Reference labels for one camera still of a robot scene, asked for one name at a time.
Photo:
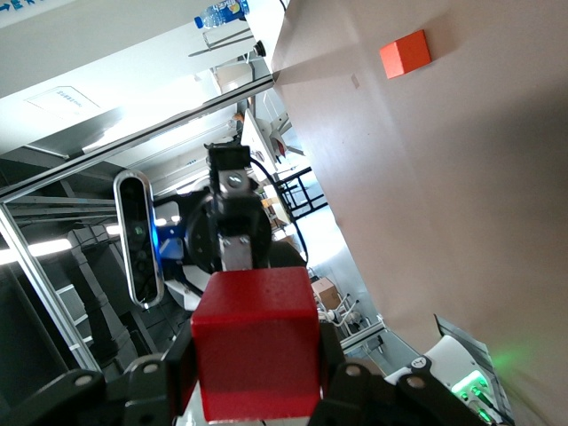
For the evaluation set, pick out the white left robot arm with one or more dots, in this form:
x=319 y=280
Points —
x=444 y=359

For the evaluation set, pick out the clear water bottle blue label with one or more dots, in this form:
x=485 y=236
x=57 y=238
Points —
x=219 y=13

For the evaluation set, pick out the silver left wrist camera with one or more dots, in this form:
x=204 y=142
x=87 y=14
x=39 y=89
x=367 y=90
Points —
x=138 y=239

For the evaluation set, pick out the red wooden block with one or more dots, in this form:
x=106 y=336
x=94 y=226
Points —
x=257 y=341

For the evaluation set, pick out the aluminium frame post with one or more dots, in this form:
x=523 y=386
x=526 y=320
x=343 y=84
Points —
x=44 y=288

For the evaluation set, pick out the orange wooden block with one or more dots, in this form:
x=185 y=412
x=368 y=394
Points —
x=406 y=54

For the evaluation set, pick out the long aluminium frame beam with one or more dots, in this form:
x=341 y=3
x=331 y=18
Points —
x=133 y=139

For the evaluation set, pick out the cardboard box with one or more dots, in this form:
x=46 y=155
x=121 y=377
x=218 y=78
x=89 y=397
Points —
x=327 y=293

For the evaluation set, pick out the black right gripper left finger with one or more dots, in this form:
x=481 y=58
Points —
x=111 y=399

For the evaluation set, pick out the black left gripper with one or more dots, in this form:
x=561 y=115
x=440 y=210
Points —
x=199 y=239

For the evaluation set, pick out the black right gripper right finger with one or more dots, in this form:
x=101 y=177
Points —
x=377 y=399

